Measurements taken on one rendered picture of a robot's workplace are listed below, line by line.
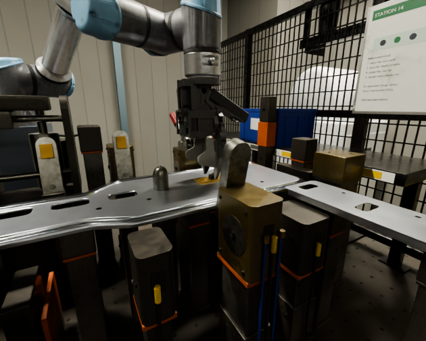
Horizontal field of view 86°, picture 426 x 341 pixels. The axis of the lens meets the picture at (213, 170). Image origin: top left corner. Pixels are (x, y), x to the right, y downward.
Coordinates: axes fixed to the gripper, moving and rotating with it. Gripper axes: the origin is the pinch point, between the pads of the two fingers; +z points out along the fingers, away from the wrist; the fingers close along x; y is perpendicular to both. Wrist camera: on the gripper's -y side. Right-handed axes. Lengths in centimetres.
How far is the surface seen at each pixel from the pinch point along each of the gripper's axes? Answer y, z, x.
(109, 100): -8, -22, -270
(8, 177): 40.7, -0.2, -17.8
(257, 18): -174, -112, -198
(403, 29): -55, -34, 9
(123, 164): 17.7, -0.9, -13.9
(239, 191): 6.4, -2.4, 19.3
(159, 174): 13.0, -1.4, 1.4
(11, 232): 35.8, 1.7, 7.3
